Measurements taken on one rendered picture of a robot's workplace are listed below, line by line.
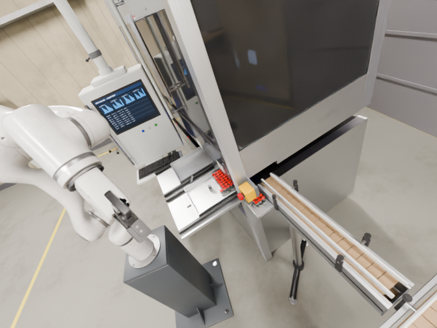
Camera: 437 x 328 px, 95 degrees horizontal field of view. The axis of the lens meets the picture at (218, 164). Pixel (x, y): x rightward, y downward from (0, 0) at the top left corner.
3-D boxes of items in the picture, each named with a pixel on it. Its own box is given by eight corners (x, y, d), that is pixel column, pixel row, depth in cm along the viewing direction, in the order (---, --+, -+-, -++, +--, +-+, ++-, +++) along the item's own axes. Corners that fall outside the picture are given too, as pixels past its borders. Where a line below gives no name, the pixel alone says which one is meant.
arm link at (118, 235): (110, 242, 101) (73, 216, 86) (134, 211, 112) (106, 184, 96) (123, 250, 95) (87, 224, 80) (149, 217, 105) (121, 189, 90)
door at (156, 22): (193, 122, 131) (144, 16, 93) (224, 151, 99) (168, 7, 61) (192, 123, 131) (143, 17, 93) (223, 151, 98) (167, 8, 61)
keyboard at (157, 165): (178, 151, 187) (177, 150, 186) (181, 159, 177) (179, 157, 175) (138, 170, 185) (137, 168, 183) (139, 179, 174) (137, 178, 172)
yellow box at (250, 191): (251, 187, 109) (249, 179, 105) (259, 195, 104) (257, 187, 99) (240, 195, 108) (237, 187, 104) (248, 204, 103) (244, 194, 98)
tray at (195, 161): (207, 145, 166) (206, 142, 164) (222, 160, 147) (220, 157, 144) (172, 166, 160) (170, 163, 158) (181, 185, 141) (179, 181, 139)
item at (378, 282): (257, 196, 119) (252, 178, 109) (278, 181, 121) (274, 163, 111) (378, 319, 67) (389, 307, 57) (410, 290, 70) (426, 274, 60)
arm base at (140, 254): (128, 274, 106) (105, 260, 94) (131, 243, 121) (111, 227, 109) (160, 259, 106) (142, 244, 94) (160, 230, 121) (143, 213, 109)
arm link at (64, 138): (94, 162, 47) (52, 185, 40) (53, 120, 46) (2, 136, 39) (101, 144, 41) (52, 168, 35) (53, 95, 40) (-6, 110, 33)
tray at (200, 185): (227, 165, 141) (226, 162, 138) (248, 187, 121) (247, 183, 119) (185, 191, 135) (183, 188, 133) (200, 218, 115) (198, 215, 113)
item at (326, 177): (237, 123, 343) (222, 73, 287) (352, 198, 188) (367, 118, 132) (186, 153, 326) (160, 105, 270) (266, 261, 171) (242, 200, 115)
